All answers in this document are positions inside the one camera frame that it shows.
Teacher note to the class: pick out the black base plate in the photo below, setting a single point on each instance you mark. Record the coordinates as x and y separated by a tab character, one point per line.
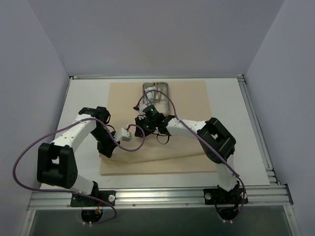
103	198
218	196

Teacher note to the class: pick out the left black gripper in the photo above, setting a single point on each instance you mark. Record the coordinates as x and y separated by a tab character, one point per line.
106	146

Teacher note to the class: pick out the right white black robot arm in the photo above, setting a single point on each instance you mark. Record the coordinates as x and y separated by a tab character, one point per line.
216	141

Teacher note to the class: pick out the beige cloth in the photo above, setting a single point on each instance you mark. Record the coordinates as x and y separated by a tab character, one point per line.
158	155

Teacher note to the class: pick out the steel surgical forceps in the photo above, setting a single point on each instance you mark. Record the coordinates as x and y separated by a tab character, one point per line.
160	88

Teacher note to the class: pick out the metal instrument tray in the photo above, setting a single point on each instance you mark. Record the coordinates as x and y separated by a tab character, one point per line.
147	87

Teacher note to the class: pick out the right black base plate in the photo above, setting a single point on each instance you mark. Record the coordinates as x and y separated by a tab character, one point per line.
218	196

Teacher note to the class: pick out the front aluminium rail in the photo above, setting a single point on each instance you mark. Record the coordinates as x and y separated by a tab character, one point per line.
272	195

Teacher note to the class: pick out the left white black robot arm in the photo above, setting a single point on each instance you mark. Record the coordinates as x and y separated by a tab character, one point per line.
56	164

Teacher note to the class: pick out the steel surgical scissors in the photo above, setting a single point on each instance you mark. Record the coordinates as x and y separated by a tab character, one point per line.
151	97

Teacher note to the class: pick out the back aluminium rail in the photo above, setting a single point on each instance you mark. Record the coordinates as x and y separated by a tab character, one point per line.
80	77

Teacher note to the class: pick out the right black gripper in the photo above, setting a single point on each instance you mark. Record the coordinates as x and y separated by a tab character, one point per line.
141	125

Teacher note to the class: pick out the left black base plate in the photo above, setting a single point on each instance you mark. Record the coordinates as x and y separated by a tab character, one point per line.
103	198

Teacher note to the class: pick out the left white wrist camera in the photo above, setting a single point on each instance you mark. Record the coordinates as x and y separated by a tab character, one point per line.
123	135

